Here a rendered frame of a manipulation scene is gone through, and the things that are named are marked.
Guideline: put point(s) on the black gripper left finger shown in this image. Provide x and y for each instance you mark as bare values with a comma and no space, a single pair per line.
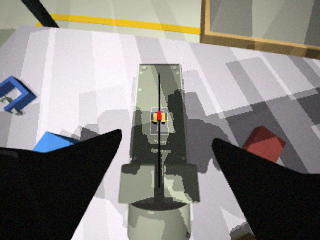
59,184

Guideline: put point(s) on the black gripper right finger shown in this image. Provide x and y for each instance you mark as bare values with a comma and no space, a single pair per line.
278,203

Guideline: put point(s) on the blue block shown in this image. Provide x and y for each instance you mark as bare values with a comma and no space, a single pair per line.
51,141

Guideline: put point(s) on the red cube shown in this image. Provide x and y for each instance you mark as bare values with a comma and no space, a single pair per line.
264,143

